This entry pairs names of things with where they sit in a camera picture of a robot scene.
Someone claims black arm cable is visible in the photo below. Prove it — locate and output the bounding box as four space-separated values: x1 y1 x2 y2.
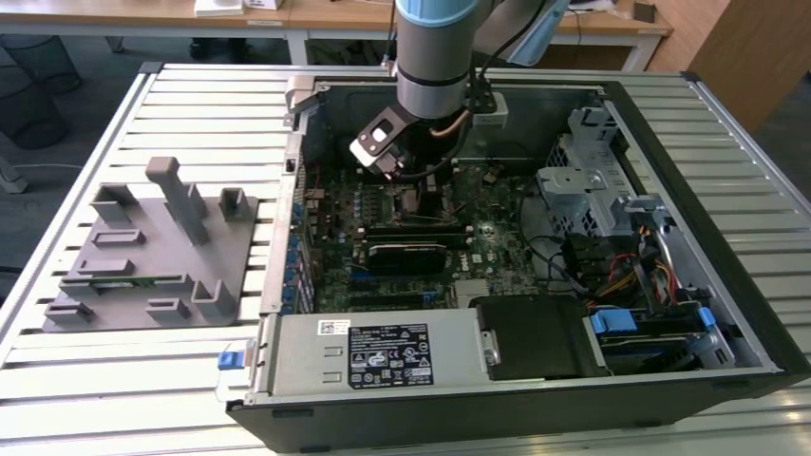
392 0 553 181

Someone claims silver drive cage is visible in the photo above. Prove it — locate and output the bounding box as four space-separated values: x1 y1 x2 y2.
534 106 666 238

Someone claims black graphics card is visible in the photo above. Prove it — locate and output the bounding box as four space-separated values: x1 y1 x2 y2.
365 241 448 276

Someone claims blue disk carrier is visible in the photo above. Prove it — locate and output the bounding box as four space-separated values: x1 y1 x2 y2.
586 307 638 339

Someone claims small white wrist camera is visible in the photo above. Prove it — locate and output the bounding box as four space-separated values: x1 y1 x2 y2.
470 92 510 128

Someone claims small silver chipset heatsink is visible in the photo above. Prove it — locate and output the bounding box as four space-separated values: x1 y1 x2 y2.
454 279 493 305

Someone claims green motherboard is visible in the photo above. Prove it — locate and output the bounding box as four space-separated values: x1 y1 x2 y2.
293 161 570 314

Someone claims green RAM stick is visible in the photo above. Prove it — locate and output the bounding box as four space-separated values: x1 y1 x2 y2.
88 275 182 288

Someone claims white box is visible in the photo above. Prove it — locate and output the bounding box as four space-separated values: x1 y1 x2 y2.
192 0 245 18

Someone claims grey parts rack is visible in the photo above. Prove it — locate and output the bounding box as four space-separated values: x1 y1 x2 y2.
40 156 261 333

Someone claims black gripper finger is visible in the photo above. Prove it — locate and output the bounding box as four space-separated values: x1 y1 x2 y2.
417 180 446 215

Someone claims silver power supply unit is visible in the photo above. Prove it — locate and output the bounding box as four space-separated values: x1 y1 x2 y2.
242 308 501 405

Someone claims CPU socket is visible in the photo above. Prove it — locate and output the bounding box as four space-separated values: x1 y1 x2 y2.
390 184 458 227

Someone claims black mesh waste basket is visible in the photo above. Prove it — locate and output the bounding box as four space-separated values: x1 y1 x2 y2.
0 89 68 151
0 35 84 96

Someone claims black open PC case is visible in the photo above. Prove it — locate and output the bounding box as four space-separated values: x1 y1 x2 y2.
224 73 811 455

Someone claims yellow red wire bundle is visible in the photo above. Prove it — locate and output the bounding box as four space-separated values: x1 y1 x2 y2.
588 254 672 305

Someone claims wooden desk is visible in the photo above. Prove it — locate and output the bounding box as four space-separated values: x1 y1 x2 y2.
0 0 673 72

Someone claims black hard disk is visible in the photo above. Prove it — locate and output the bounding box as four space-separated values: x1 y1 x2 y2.
597 334 701 376

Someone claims wooden cabinet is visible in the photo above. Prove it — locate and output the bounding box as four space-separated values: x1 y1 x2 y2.
686 0 811 134

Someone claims white black-faced wrist camera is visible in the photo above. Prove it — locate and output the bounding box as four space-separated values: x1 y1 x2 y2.
346 106 418 181

